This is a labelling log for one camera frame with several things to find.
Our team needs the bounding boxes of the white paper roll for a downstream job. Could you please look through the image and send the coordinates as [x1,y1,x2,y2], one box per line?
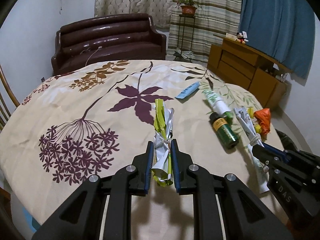
[233,107,269,194]

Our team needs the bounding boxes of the orange plastic bag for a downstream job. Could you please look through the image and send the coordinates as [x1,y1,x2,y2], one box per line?
[253,108,271,136]

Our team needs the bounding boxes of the dark green bottle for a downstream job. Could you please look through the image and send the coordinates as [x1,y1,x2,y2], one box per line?
[209,112,239,150]

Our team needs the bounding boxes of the yellow green wrapper bundle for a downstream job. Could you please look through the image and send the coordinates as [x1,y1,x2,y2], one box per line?
[151,99,175,187]

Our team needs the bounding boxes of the white green printed tube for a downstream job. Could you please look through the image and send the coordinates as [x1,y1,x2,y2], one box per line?
[203,89,233,123]

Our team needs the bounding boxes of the blue medicine sachet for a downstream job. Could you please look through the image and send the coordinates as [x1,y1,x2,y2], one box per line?
[175,81,200,100]

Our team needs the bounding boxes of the yellow snack wrapper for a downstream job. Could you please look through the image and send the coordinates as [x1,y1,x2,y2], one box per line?
[247,107,262,134]

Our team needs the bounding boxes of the black lined trash bin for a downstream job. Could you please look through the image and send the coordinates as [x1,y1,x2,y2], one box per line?
[276,129,311,154]

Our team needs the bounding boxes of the floral beige tablecloth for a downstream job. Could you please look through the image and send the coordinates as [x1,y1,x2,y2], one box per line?
[0,59,288,240]

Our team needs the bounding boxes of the wooden TV cabinet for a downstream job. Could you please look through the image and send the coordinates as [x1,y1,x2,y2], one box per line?
[207,38,288,109]

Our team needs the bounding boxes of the wooden chair back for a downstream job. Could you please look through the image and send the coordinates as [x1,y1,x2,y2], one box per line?
[0,67,20,131]

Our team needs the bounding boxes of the Mickey Mouse plush toy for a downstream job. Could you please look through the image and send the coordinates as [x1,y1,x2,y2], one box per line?
[236,31,248,44]

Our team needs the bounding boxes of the blue curtain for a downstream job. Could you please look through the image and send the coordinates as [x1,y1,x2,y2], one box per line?
[239,0,315,79]

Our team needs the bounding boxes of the small box on cabinet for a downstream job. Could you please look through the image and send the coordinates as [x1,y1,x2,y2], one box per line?
[226,33,238,41]

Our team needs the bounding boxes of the striped cloth on stand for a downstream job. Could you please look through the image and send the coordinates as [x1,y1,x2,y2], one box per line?
[174,48,195,60]

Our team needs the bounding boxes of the black metal plant stand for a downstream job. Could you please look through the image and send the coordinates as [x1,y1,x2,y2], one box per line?
[174,14,196,62]

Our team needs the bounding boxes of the striped curtain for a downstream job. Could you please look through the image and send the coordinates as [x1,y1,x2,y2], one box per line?
[167,0,242,62]

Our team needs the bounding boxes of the dark brown leather sofa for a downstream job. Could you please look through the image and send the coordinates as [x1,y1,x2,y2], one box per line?
[51,13,167,75]

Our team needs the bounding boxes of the potted green plant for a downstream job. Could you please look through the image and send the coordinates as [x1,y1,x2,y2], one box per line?
[176,0,201,16]

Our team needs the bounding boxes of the white cable on sofa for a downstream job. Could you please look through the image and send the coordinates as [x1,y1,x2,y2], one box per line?
[79,45,103,67]

